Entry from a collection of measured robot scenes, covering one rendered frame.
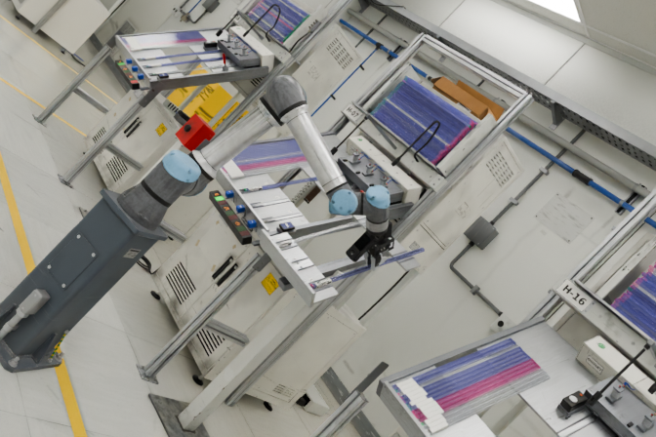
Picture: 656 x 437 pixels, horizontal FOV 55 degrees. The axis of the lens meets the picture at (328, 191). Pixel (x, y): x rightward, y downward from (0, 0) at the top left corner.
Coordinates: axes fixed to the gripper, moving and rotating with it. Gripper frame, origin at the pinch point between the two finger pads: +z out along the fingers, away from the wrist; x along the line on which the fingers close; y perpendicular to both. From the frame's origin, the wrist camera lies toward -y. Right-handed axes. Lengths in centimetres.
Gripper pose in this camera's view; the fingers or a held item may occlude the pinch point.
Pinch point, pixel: (370, 267)
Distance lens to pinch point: 222.4
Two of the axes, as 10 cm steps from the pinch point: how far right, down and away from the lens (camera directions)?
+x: -5.5, -5.6, 6.2
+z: 0.2, 7.3, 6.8
